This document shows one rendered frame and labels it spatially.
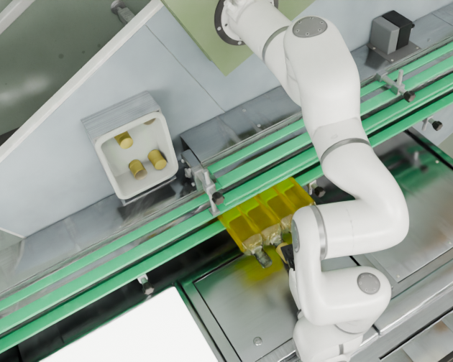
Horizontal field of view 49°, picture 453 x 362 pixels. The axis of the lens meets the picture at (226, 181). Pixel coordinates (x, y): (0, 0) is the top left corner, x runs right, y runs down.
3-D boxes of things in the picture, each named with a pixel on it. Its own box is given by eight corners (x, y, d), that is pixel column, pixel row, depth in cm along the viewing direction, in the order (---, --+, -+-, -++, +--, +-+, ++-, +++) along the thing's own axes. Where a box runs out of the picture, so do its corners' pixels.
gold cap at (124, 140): (111, 131, 119) (117, 141, 116) (124, 124, 120) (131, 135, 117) (115, 141, 122) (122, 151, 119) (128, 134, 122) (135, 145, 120)
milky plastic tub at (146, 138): (108, 182, 131) (120, 203, 126) (80, 121, 114) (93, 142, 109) (166, 153, 136) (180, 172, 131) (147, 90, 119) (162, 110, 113)
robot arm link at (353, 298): (354, 244, 95) (277, 256, 93) (383, 185, 77) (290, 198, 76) (382, 329, 86) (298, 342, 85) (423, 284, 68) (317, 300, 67)
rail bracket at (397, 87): (372, 80, 142) (405, 105, 134) (375, 59, 136) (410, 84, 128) (382, 74, 143) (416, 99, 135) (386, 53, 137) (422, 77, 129)
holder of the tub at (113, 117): (113, 192, 136) (124, 211, 131) (80, 119, 115) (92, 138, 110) (169, 164, 140) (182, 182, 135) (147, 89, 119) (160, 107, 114)
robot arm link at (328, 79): (318, 179, 84) (311, 113, 71) (285, 85, 98) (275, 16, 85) (374, 164, 83) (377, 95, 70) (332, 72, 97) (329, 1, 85)
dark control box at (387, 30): (368, 42, 150) (387, 55, 145) (371, 19, 144) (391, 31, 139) (389, 31, 152) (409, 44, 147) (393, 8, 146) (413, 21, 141)
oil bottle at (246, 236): (208, 206, 140) (248, 261, 127) (206, 194, 136) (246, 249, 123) (225, 197, 141) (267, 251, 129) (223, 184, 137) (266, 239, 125)
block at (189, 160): (183, 177, 136) (195, 193, 132) (177, 154, 129) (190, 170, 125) (195, 171, 137) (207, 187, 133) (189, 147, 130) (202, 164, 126)
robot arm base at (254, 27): (200, 12, 102) (234, 50, 93) (241, -37, 99) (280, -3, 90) (244, 48, 114) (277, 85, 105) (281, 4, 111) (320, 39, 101)
